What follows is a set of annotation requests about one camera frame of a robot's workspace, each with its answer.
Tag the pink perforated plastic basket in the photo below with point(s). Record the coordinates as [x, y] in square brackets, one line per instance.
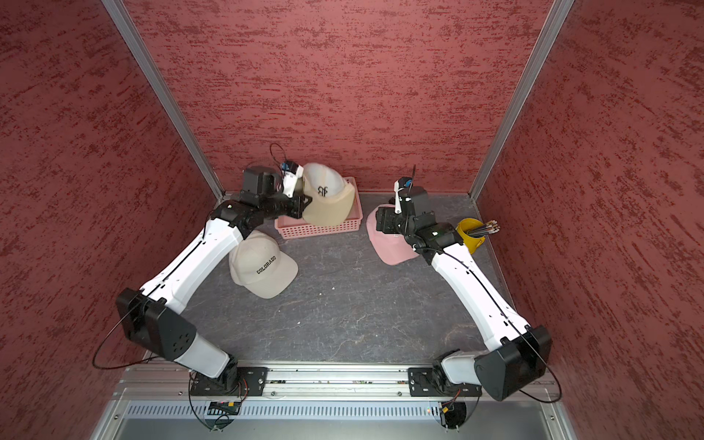
[290, 228]

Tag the pink baseball cap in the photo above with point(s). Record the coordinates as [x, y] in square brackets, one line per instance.
[390, 248]

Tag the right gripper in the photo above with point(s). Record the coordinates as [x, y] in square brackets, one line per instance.
[384, 216]

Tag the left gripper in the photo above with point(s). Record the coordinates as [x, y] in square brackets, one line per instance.
[299, 203]

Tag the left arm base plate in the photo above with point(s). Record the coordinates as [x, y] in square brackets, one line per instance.
[247, 380]

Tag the beige cap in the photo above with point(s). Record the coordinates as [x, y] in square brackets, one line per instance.
[332, 196]

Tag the left corner aluminium post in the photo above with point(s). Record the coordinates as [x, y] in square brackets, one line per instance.
[127, 29]

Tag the right corner aluminium post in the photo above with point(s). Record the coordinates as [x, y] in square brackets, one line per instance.
[555, 19]

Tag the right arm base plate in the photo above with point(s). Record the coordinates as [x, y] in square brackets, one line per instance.
[431, 382]

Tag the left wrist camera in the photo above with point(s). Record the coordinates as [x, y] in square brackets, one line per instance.
[291, 174]

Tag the corner aluminium post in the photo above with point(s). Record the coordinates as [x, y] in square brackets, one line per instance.
[127, 29]
[555, 19]

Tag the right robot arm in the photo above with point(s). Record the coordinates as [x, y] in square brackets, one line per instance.
[517, 353]

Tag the cream baseball cap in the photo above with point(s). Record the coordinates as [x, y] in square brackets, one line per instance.
[259, 265]

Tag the aluminium front rail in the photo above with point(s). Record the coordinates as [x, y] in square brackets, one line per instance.
[286, 381]

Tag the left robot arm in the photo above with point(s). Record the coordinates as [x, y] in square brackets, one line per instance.
[152, 315]

